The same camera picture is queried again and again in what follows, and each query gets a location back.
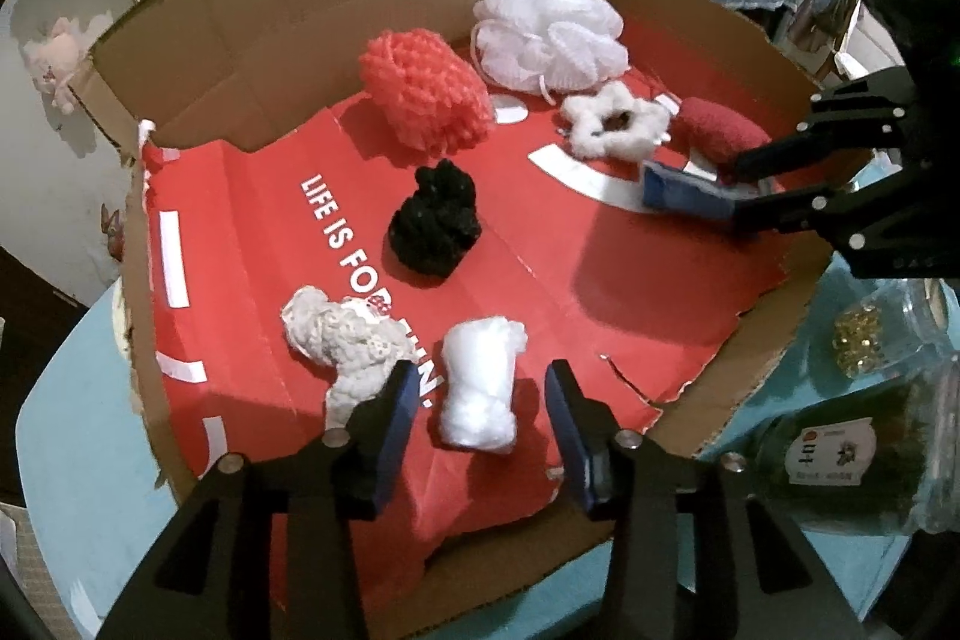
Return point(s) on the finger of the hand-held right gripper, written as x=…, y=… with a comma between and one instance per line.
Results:
x=682, y=190
x=772, y=156

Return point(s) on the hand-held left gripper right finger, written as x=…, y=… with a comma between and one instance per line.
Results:
x=566, y=430

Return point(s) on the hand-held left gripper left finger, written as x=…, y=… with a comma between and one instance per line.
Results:
x=394, y=430

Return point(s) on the dark red sock roll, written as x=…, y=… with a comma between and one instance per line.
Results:
x=712, y=123

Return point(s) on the white fluffy roll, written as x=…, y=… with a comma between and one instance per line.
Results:
x=476, y=385

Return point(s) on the white fluffy scrunchie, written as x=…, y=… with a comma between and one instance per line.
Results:
x=585, y=119

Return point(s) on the black fluffy scrunchie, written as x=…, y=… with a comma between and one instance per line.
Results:
x=435, y=220

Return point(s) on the cardboard box red lining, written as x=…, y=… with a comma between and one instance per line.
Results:
x=300, y=10

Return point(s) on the small glass jar yellow capsules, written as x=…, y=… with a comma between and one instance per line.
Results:
x=870, y=332

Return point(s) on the white mesh bath pouf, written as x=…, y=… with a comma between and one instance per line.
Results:
x=547, y=33

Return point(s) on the orange mesh scrubber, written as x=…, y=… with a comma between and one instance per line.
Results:
x=427, y=85

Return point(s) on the teal printed blanket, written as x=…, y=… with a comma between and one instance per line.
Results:
x=82, y=460

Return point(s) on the pink plush toy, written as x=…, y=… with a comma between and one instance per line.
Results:
x=56, y=63

